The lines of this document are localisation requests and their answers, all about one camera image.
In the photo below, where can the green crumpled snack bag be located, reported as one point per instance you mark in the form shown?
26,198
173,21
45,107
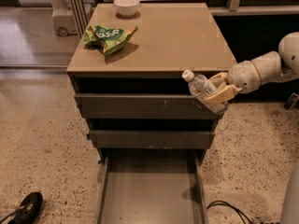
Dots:
109,40

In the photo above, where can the middle grey drawer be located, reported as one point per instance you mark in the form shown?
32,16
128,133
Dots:
152,139

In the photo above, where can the white wheeled base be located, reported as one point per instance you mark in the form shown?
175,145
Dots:
70,17

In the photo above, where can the floor vent grille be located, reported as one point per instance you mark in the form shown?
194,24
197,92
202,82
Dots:
258,221

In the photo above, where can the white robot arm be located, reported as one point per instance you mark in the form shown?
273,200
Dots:
273,67

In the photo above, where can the top grey drawer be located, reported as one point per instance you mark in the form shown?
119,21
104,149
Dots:
128,106

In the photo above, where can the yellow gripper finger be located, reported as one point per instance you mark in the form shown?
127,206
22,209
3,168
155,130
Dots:
227,93
219,79

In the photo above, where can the white ceramic bowl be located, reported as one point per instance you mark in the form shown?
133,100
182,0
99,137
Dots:
126,8

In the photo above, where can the black shoe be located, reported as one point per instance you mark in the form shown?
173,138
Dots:
27,211

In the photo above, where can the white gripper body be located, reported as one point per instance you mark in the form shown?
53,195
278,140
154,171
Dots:
244,77

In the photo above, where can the clear plastic water bottle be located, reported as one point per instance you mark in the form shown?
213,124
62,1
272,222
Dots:
202,88

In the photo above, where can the grey drawer cabinet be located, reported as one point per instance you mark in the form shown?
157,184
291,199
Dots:
170,39

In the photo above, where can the small dark floor object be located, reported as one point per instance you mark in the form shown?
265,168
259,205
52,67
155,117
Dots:
293,102

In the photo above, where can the bottom grey open drawer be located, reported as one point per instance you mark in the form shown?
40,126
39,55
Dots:
151,186

